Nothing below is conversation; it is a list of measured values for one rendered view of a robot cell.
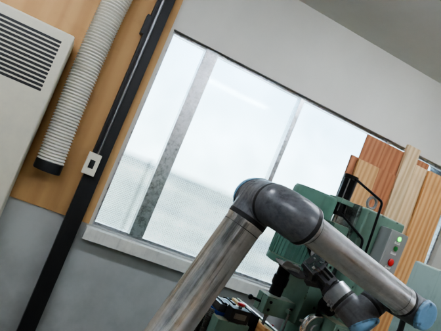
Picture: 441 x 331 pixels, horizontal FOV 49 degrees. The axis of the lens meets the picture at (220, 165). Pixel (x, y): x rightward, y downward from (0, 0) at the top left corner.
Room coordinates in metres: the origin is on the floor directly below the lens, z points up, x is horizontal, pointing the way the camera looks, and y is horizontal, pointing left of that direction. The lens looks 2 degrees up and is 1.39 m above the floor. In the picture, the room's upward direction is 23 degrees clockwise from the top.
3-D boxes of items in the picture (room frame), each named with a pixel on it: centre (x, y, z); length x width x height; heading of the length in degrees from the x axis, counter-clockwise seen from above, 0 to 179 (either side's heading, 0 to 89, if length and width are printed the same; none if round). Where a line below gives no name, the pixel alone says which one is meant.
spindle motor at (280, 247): (1.86, -0.38, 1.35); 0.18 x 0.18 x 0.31
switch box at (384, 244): (1.88, -0.73, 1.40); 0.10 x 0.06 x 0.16; 117
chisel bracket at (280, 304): (1.86, -0.40, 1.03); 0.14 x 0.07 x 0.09; 117
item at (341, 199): (1.92, -0.51, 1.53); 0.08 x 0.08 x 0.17; 27
